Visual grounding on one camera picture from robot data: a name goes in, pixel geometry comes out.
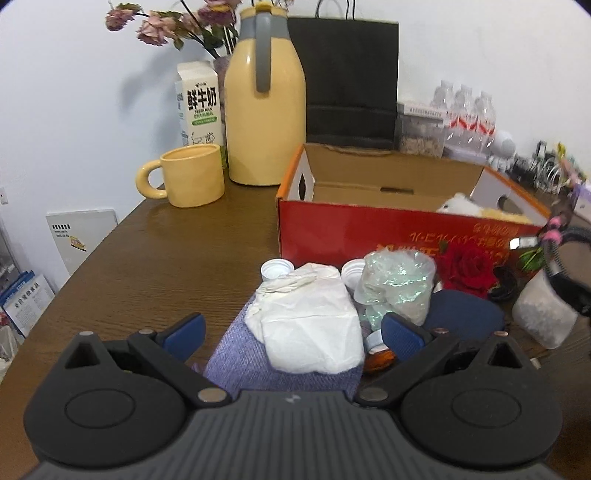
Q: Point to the purple knitted cloth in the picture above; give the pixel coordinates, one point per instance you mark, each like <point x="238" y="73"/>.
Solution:
<point x="244" y="355"/>

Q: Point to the white bottle cap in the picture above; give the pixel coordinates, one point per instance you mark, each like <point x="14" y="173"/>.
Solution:
<point x="353" y="270"/>
<point x="276" y="270"/>

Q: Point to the iridescent plastic bag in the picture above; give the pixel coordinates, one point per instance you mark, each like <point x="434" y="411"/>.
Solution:
<point x="397" y="281"/>

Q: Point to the stack of leaflets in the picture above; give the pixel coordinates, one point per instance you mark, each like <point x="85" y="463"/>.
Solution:
<point x="23" y="300"/>

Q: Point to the white and yellow plush toy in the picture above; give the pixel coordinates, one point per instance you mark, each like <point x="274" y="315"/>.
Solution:
<point x="461" y="205"/>

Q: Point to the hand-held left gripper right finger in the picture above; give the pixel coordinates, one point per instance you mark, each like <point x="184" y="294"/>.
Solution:
<point x="401" y="334"/>

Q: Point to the red artificial rose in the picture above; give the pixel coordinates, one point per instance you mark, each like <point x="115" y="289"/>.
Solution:
<point x="468" y="270"/>

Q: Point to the translucent white plastic container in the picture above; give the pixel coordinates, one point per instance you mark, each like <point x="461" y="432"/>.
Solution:
<point x="540" y="314"/>

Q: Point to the wall outlet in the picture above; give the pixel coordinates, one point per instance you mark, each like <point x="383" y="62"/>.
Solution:
<point x="2" y="194"/>

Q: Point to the white milk carton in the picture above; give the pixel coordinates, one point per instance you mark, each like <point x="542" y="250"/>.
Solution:
<point x="201" y="106"/>

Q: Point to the yellow ceramic mug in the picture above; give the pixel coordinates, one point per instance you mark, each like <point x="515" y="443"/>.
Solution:
<point x="194" y="177"/>

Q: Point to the dried pink rose bouquet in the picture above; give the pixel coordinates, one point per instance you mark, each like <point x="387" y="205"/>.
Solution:
<point x="152" y="27"/>

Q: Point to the red cardboard box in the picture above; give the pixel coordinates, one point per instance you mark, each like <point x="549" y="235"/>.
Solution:
<point x="351" y="226"/>

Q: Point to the black paper bag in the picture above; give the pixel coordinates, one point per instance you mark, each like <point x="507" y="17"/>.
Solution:
<point x="351" y="78"/>

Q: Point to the clear container of seeds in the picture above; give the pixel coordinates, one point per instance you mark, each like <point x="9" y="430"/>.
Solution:
<point x="418" y="138"/>

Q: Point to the colourful snack packet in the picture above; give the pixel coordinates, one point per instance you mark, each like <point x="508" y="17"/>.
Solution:
<point x="570" y="166"/>

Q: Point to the flat white box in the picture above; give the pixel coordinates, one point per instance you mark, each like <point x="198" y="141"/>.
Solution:
<point x="422" y="108"/>

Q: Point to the small amber bottle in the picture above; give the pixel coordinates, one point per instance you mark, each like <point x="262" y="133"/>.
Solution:
<point x="379" y="360"/>

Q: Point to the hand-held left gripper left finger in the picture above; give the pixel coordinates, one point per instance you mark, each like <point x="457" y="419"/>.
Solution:
<point x="184" y="334"/>

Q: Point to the white tissue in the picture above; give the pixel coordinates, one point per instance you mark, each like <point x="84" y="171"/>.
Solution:
<point x="309" y="318"/>

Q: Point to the purple tissue box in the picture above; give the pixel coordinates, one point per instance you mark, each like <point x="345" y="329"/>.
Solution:
<point x="584" y="198"/>

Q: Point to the clear water bottle red label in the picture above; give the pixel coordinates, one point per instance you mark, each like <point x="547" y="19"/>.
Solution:
<point x="485" y="122"/>
<point x="463" y="120"/>
<point x="442" y="104"/>

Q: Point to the navy blue pouch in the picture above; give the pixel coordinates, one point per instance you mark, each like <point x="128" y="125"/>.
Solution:
<point x="466" y="314"/>

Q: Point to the white robot figurine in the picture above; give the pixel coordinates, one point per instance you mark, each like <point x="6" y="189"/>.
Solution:
<point x="504" y="143"/>

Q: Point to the black curved band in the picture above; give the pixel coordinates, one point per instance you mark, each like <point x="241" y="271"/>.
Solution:
<point x="575" y="295"/>

